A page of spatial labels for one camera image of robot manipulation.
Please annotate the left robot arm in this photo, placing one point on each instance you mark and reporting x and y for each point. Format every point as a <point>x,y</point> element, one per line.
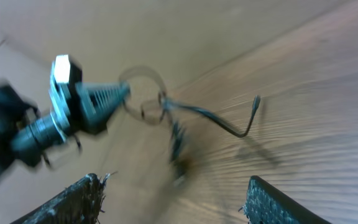
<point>25,135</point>

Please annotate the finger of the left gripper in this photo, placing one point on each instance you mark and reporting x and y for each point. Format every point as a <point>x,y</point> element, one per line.
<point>98,102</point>

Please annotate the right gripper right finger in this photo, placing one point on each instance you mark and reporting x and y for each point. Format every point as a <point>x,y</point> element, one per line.
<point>265,204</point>

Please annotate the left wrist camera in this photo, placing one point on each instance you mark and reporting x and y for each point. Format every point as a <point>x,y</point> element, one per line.
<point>62,70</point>

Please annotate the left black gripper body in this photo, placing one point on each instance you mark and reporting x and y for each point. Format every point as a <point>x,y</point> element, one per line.
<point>63,97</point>

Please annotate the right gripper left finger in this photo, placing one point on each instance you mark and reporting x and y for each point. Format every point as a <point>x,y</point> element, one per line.
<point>81,202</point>

